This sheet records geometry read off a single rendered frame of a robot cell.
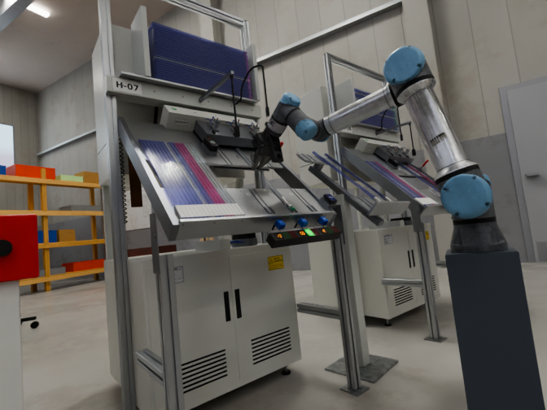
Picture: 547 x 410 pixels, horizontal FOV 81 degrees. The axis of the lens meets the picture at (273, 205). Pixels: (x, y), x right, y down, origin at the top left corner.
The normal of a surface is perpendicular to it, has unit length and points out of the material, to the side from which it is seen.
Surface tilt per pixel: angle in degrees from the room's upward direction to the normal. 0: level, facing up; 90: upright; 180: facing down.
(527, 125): 90
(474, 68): 90
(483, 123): 90
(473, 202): 97
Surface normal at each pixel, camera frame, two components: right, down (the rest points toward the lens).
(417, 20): -0.50, -0.02
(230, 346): 0.62, -0.13
